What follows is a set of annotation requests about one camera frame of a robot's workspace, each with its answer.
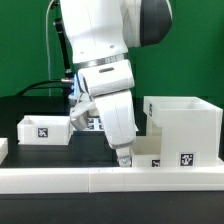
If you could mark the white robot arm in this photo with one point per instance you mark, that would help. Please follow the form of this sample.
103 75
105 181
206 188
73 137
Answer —
100 33

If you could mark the fiducial marker sheet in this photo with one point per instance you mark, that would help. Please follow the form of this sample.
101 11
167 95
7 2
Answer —
94 124

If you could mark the white left border rail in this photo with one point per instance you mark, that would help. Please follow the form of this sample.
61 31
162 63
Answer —
3 149

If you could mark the white drawer box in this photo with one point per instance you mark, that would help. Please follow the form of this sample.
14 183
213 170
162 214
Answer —
146 151
44 130

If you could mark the white border rail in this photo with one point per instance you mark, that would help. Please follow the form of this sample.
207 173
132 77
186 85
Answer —
3 149
94 180

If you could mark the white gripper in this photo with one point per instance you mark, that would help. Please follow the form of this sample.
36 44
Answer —
117 117

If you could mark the white front border rail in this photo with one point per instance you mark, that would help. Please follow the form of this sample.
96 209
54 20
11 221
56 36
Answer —
94 180

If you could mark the white front drawer box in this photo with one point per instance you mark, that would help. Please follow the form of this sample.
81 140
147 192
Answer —
146 151

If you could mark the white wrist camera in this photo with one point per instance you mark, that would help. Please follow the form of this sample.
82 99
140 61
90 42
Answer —
84 107

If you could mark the white rear drawer box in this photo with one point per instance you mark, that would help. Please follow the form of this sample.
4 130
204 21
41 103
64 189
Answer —
44 130

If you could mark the white drawer cabinet frame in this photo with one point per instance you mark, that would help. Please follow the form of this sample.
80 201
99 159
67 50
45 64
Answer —
189 128

